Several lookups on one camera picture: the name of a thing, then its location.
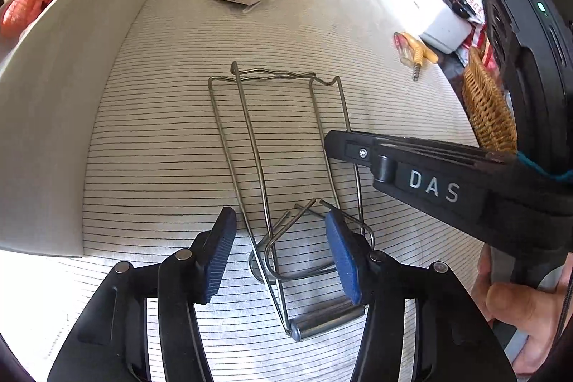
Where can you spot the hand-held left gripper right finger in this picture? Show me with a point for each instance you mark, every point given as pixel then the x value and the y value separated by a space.
pixel 342 261

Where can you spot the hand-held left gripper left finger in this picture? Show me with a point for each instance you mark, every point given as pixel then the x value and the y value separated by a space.
pixel 218 261

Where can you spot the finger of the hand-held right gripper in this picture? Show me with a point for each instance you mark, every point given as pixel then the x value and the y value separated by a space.
pixel 353 149

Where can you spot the white storage box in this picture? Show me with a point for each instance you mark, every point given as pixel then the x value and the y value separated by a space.
pixel 67 95

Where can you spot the person's right hand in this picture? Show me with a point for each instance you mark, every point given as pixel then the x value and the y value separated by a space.
pixel 519 306

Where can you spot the wicker basket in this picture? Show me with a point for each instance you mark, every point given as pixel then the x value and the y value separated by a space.
pixel 488 104

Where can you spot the striped white tablecloth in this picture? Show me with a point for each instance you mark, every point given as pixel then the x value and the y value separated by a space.
pixel 277 51

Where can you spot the orange mesh ball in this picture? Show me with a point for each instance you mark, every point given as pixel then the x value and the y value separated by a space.
pixel 24 13

